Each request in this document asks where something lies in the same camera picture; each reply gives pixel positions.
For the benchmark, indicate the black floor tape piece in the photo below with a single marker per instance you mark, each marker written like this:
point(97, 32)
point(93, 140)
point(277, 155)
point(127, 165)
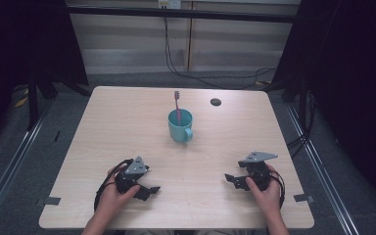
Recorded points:
point(57, 136)

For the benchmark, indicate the white wall socket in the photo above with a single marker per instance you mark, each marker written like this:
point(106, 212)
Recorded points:
point(169, 4)

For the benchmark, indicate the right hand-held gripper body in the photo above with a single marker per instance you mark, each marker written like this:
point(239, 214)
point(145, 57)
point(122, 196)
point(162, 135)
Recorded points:
point(258, 171)

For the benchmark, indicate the grey tape strip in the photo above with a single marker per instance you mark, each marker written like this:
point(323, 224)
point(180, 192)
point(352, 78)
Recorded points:
point(303, 197)
point(52, 200)

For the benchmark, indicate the person's right hand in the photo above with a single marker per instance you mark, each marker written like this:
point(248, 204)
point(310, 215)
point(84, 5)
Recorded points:
point(269, 197)

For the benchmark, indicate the dark curtain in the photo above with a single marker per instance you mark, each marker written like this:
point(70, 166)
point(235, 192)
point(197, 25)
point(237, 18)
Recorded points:
point(352, 81)
point(19, 49)

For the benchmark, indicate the person's left hand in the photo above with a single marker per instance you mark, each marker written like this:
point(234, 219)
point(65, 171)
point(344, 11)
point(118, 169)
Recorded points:
point(112, 202)

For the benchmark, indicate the black metal stand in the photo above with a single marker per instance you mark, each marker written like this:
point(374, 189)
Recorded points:
point(303, 104)
point(32, 104)

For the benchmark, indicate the metal floor rail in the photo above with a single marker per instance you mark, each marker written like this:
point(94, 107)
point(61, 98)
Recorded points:
point(11, 166)
point(326, 186)

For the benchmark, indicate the black horizontal bar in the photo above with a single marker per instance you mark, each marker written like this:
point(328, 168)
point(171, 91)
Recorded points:
point(182, 13)

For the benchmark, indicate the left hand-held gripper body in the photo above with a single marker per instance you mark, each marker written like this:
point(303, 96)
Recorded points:
point(135, 168)

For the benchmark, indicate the pink toothbrush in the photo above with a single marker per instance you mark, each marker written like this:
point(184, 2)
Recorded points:
point(177, 107)

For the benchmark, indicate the dark round table grommet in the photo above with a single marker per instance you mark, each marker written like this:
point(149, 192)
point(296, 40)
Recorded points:
point(215, 102)

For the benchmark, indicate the teal cup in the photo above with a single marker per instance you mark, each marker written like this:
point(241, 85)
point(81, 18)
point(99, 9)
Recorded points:
point(180, 127)

